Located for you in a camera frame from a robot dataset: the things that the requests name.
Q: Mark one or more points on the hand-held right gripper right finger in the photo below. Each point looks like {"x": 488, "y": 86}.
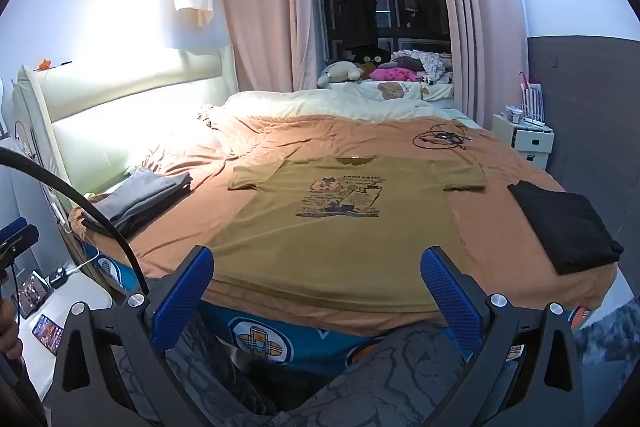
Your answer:
{"x": 450, "y": 302}

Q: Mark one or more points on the cream pillow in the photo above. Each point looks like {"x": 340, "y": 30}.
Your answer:
{"x": 310, "y": 102}

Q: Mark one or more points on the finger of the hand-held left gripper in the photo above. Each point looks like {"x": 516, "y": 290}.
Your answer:
{"x": 12, "y": 225}
{"x": 25, "y": 241}

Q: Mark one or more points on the black charger puck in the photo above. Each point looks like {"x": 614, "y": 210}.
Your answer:
{"x": 58, "y": 279}

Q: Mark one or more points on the white bedside table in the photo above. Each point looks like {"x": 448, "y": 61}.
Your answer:
{"x": 95, "y": 292}

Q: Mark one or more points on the grey landscape printed cloth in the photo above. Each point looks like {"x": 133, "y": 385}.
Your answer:
{"x": 605, "y": 337}

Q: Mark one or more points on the olive printed t-shirt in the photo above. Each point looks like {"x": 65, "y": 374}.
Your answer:
{"x": 325, "y": 257}

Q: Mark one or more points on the bear printed pillow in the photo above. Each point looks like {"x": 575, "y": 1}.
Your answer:
{"x": 390, "y": 91}

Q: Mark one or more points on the white nightstand with drawers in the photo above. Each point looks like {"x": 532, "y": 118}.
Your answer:
{"x": 530, "y": 142}

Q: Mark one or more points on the cream padded headboard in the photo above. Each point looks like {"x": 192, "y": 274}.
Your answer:
{"x": 125, "y": 107}

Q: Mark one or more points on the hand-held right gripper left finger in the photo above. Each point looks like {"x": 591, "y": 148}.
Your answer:
{"x": 182, "y": 297}

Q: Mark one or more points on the small display screen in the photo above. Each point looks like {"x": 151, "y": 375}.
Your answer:
{"x": 34, "y": 294}

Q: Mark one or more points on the person's left hand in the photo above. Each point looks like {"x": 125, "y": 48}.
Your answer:
{"x": 9, "y": 327}

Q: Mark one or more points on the grey padded chair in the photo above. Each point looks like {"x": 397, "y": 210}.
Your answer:
{"x": 25, "y": 197}

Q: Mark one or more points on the grey folded clothes stack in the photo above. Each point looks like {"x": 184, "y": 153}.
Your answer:
{"x": 140, "y": 197}

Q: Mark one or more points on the dark hanging jacket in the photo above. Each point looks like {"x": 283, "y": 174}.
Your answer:
{"x": 355, "y": 2}

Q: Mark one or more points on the pink curtain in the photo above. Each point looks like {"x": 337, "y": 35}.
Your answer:
{"x": 480, "y": 7}
{"x": 260, "y": 7}

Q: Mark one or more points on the black folded garment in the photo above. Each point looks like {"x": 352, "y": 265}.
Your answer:
{"x": 565, "y": 227}

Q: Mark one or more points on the bed with orange cover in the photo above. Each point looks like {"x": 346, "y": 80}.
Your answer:
{"x": 350, "y": 137}

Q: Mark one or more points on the cream plush toy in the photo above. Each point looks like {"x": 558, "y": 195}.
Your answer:
{"x": 340, "y": 73}

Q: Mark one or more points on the striped paper bag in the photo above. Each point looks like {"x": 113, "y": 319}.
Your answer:
{"x": 531, "y": 99}

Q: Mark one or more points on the small orange toy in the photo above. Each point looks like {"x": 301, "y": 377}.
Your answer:
{"x": 45, "y": 64}

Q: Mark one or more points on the black plush toy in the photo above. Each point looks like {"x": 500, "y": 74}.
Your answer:
{"x": 370, "y": 56}

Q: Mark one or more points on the person's grey patterned pants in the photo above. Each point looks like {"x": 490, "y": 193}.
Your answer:
{"x": 390, "y": 382}

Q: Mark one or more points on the smartphone with lit screen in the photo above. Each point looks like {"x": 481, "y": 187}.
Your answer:
{"x": 47, "y": 334}

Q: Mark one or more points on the pink cloth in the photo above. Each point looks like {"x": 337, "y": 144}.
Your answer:
{"x": 392, "y": 74}

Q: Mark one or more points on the pile of patterned clothes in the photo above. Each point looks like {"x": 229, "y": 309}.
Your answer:
{"x": 430, "y": 64}

